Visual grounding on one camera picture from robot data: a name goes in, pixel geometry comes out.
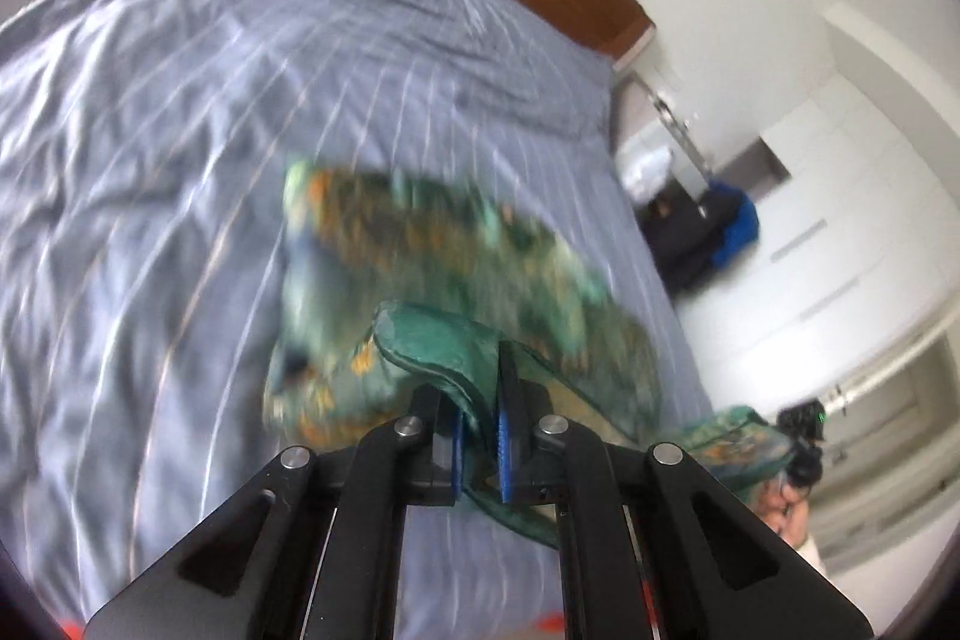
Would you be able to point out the green patterned brocade jacket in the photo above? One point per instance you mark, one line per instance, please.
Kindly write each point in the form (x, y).
(450, 250)

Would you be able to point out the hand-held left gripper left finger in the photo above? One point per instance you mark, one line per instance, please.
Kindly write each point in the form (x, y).
(450, 460)

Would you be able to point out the white wardrobe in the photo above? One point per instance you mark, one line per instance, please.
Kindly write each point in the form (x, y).
(847, 212)

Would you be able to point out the blue checked bed cover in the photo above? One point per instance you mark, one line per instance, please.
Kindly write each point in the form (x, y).
(165, 175)

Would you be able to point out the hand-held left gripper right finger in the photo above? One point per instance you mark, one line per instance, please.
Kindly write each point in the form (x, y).
(506, 452)

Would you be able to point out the white plastic bag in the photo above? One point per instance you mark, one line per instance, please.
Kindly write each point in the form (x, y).
(649, 175)

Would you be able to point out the person's right hand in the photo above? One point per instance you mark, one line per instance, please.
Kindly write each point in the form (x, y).
(784, 509)

